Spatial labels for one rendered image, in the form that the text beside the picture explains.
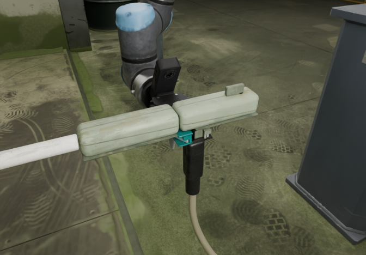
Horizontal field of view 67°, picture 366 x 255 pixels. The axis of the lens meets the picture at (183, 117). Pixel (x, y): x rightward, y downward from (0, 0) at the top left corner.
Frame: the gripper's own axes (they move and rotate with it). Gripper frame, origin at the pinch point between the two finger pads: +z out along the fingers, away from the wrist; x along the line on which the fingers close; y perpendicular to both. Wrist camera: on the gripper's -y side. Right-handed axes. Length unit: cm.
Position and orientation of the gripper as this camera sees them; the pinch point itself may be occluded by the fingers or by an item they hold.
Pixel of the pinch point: (194, 131)
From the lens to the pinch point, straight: 48.4
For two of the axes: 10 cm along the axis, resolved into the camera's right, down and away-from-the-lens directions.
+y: -0.1, 8.5, 5.2
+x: -9.1, 2.1, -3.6
